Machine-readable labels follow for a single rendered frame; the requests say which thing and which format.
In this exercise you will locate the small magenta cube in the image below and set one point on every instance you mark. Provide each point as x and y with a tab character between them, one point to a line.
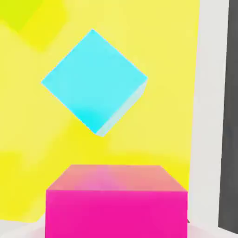
115	213

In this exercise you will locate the small cyan cube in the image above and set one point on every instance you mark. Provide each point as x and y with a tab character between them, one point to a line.
93	81

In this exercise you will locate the small yellow-green cube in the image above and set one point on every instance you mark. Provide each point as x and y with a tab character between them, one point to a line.
16	11

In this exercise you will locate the large yellow box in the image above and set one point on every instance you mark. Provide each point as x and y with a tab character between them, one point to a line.
167	104

